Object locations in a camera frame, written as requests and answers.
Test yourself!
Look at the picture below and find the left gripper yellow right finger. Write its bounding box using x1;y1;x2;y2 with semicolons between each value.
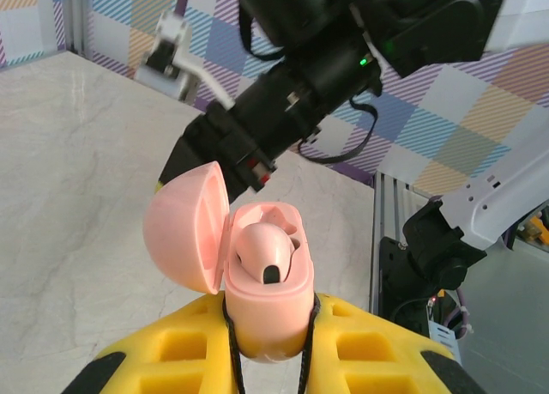
299;291;486;394

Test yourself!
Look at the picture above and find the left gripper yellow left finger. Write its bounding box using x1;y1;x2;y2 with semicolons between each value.
63;291;246;394

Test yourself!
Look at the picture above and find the pink earbud charging case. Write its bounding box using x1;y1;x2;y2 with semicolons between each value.
142;161;317;364

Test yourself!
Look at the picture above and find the pink wireless earbud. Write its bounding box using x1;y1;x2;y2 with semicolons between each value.
233;222;298;285

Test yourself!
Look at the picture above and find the thin black right gripper cable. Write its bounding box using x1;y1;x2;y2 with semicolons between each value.
295;97;381;164

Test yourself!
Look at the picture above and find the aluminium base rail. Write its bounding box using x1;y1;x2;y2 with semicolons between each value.
367;170;434;322

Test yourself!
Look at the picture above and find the aluminium right corner post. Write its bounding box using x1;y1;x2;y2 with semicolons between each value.
54;0;94;58

